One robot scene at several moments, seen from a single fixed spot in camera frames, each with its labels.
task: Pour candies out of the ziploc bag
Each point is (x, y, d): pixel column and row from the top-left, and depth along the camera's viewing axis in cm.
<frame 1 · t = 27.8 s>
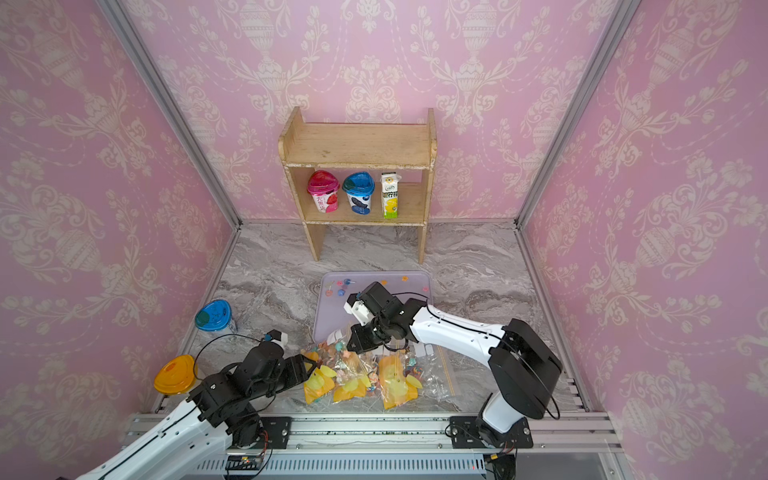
left hand: (311, 371, 79), fingers open
right hand: (348, 348, 77), fingers closed
pink lid yogurt cup: (324, 187, 89), point 32 cm above the table
blue lid yogurt cup: (359, 188, 89), point 32 cm above the table
green white juice carton: (390, 194, 87), point 32 cm above the table
lavender plastic tray: (336, 287, 102), point 2 cm above the table
orange lid cup: (177, 376, 76), point 10 cm above the table
left ziploc candy bag: (320, 383, 79), point 5 cm above the table
middle ziploc candy bag: (357, 374, 78), point 8 cm above the table
right ziploc candy bag: (407, 380, 81), point 4 cm above the table

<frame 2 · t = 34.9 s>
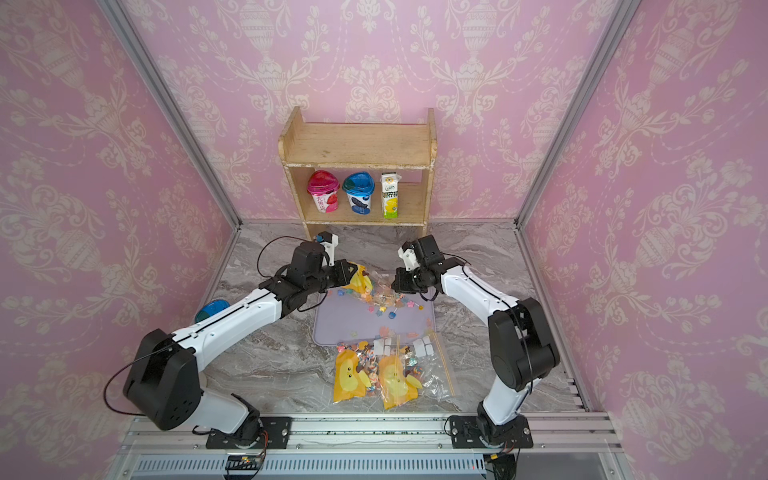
left hand: (358, 268, 84), fingers closed
right hand: (393, 284, 89), fingers closed
left ziploc candy bag: (375, 287, 90), point 12 cm above the table
pile of colourful candies: (377, 308, 97), point 2 cm above the table
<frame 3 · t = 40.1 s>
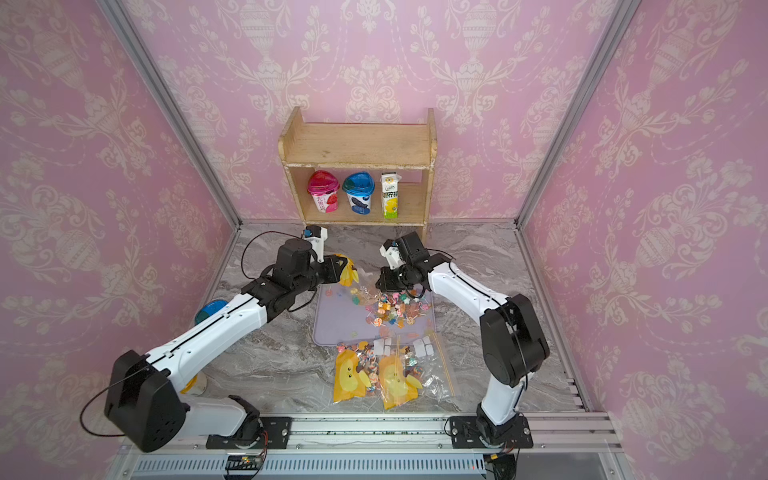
left hand: (347, 261, 80), fingers closed
right hand: (378, 284, 87), fingers closed
pile of colourful candies: (396, 309, 96), point 2 cm above the table
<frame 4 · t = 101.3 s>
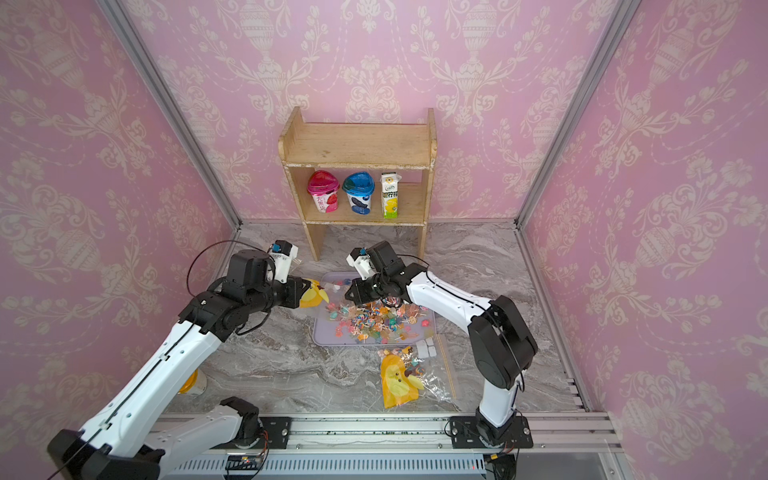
left hand: (309, 284, 74), fingers closed
right hand: (348, 295, 83), fingers closed
middle ziploc candy bag: (313, 296, 79), point 20 cm above the table
pile of colourful candies: (381, 321, 94), point 2 cm above the table
